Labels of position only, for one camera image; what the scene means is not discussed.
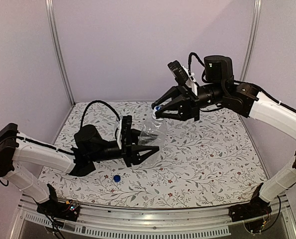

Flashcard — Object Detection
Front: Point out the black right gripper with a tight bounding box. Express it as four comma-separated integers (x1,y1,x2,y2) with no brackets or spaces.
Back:
152,82,225,120

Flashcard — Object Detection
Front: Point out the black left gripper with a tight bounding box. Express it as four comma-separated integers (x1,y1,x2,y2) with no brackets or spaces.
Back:
90,129,160,168

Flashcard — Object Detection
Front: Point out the white blue bottle cap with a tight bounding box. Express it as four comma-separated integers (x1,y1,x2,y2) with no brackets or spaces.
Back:
152,106,161,119

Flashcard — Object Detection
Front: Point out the clear bottle white cap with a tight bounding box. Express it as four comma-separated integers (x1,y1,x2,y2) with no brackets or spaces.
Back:
138,106,168,167

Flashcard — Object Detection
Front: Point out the Pepsi bottle blue label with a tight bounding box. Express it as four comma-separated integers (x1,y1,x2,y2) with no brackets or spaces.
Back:
114,119,122,138

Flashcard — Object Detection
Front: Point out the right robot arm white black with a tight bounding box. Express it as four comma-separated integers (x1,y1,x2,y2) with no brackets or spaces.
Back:
152,55,296,217

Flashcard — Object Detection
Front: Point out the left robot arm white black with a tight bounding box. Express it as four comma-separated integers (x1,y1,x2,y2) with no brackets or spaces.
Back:
0,123,159,216

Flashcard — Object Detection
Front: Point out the floral patterned table mat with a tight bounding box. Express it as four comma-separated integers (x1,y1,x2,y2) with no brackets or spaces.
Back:
39,110,267,208

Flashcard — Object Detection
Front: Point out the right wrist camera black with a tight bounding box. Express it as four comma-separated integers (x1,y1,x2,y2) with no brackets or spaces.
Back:
167,60,198,96

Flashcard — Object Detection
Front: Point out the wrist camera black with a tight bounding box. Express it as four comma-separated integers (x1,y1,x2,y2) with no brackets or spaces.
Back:
115,115,132,149
167,60,198,96

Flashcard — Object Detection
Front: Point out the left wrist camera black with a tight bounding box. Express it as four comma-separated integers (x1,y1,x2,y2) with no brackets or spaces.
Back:
115,115,132,149

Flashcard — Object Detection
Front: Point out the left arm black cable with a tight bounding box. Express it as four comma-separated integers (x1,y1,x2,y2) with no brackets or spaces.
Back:
82,100,121,127

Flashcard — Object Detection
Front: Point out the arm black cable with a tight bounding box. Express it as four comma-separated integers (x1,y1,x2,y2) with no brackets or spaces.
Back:
187,52,205,75
82,100,121,127

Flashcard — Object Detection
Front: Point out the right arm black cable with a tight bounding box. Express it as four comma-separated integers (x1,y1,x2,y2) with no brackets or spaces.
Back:
187,52,205,75

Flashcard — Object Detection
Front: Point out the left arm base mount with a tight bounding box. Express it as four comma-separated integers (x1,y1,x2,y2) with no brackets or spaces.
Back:
36,184,80,222

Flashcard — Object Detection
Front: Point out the aluminium front rail frame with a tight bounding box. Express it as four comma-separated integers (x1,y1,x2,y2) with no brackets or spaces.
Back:
10,195,296,239

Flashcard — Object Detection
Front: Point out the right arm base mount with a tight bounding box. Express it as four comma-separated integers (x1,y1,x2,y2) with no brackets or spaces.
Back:
228,201,272,234

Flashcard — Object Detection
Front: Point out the right aluminium corner post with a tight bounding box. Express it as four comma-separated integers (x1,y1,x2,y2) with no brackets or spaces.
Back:
240,0,262,82

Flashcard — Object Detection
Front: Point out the aluminium corner post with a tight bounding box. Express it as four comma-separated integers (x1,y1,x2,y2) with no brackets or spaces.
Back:
45,0,76,107
240,0,262,82

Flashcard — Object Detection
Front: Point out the left aluminium corner post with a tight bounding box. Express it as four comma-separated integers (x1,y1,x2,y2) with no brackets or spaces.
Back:
45,0,76,107

